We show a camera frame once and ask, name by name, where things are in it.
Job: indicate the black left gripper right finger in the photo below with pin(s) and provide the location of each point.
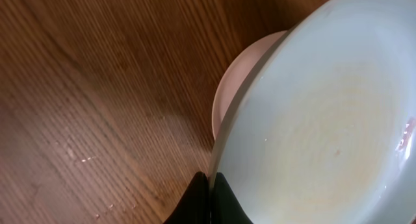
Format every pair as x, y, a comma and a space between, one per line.
225, 208

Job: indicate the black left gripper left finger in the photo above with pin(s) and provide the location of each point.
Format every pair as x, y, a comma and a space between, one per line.
193, 207

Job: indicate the pink plate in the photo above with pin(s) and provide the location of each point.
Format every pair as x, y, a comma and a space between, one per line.
235, 75

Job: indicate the light blue plate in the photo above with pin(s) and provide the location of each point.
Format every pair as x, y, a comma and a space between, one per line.
322, 130

